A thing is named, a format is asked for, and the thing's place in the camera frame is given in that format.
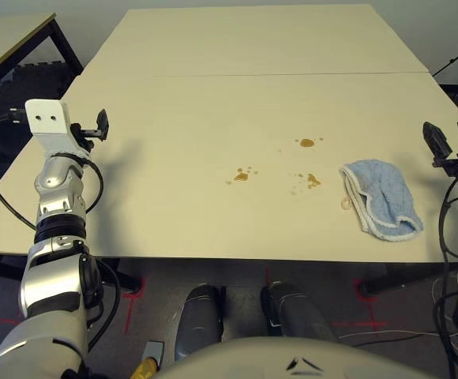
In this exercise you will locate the beige side table black frame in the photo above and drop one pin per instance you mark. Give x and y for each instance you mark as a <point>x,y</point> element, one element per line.
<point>4,39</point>

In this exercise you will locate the grey right robot leg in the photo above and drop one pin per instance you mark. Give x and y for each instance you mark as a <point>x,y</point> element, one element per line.
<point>292,316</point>

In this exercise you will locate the round brown liquid puddle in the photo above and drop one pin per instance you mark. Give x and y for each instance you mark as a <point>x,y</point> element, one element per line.
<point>307,142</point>

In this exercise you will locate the grey left robot leg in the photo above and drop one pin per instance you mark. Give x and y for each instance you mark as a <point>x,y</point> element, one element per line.
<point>199,320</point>

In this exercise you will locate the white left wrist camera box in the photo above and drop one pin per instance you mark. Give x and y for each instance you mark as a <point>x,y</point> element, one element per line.
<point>47,116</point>

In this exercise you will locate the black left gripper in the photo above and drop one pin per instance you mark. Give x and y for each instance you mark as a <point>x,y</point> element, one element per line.
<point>81,136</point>

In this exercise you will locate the black tripod stand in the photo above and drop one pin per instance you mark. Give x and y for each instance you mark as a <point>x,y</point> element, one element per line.
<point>456,59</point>

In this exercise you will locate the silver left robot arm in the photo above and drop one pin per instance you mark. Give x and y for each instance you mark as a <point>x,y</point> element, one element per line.
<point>51,221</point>

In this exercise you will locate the grey robot leg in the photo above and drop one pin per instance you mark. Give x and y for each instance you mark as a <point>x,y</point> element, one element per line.
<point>292,316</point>
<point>199,320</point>

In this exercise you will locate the elongated brown liquid splatter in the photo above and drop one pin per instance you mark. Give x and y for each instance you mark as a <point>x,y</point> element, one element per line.
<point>313,180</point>

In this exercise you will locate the light blue terry rag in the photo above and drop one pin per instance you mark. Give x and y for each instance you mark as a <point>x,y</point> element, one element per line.
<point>387,193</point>

